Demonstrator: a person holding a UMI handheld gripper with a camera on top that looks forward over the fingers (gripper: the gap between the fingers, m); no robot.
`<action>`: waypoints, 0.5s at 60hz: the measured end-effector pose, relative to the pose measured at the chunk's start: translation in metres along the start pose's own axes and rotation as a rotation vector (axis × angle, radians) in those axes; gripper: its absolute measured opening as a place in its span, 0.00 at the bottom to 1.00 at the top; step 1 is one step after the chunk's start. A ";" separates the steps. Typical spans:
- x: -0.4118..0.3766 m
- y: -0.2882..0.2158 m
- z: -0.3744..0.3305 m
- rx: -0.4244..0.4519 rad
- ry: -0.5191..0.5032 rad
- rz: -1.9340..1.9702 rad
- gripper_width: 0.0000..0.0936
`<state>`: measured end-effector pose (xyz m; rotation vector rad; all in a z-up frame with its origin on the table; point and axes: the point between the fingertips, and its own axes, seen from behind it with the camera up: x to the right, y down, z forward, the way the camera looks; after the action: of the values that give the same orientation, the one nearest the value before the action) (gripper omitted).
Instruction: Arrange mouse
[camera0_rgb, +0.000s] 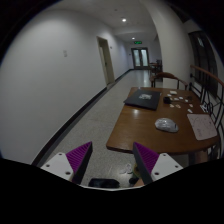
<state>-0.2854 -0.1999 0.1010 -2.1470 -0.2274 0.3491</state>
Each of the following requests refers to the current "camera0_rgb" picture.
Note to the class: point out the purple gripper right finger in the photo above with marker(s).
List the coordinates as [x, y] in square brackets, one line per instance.
[153, 166]

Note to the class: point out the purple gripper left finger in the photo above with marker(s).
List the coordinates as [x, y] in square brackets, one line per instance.
[70, 166]

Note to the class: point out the grey computer mouse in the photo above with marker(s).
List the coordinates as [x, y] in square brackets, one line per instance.
[167, 125]

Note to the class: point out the black mouse pad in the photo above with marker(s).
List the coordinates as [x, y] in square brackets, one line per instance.
[144, 99]

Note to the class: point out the small black box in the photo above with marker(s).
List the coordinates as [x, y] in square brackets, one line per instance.
[167, 100]

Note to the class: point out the white paper sheet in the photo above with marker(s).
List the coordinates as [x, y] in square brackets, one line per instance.
[203, 126]

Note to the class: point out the wooden armchair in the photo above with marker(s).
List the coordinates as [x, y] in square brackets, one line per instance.
[167, 75]

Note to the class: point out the black metal railing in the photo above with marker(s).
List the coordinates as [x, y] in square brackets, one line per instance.
[210, 91]

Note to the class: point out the wooden side door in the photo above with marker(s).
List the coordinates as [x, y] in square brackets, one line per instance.
[106, 60]

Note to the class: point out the glass double door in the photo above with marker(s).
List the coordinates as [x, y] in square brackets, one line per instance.
[140, 58]

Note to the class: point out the green exit sign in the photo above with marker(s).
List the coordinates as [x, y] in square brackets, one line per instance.
[137, 42]

